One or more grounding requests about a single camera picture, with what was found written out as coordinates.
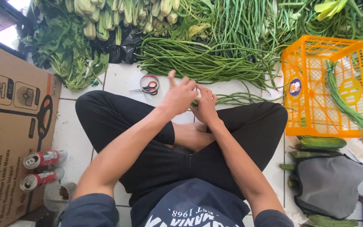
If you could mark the person's left hand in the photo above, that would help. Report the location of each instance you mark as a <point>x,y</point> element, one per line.
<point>178,97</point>

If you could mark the person's right hand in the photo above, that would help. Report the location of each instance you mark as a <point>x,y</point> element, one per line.
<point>206,110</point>

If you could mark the person's right fingers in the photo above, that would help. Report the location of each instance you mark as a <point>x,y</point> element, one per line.
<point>208,94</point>

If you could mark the small long bean bunch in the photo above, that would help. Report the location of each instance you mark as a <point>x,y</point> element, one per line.
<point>238,99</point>

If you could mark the loose heap of long beans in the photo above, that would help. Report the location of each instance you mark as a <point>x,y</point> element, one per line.
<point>200,60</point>

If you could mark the person's bare foot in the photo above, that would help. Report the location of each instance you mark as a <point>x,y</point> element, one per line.
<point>191,135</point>

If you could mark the clear tape roll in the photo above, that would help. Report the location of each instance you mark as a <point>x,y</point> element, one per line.
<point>144,80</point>

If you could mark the big pile of long beans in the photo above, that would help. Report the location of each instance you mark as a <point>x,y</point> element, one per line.
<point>241,22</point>

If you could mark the person's black trousers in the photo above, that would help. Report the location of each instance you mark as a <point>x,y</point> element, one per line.
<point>156,164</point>

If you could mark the black plastic bag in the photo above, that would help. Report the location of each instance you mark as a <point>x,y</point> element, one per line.
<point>121,47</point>

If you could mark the orange plastic crate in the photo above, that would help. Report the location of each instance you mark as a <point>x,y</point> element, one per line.
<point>310,110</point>

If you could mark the person's dark blue shirt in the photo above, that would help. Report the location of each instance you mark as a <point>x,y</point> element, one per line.
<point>191,205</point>

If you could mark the green cucumber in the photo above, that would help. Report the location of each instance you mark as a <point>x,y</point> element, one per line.
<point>313,154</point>
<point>329,222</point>
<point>321,142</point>

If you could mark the pile of bok choy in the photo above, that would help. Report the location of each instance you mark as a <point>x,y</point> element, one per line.
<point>106,22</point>

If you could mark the tied long bean bundle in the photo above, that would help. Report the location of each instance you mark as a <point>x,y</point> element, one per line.
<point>339,97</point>

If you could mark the yellow-green leafy vegetable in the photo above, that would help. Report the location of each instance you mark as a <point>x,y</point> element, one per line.
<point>329,8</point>

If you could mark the pile of dark leafy greens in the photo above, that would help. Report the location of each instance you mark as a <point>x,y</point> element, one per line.
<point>65,50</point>

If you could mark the grey cloth bag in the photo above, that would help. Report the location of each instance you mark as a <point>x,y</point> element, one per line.
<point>329,186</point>

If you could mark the red drink can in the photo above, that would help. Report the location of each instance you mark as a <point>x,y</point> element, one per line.
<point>43,178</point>
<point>46,158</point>

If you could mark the brown cardboard box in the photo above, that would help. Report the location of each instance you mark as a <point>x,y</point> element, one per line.
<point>8,142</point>

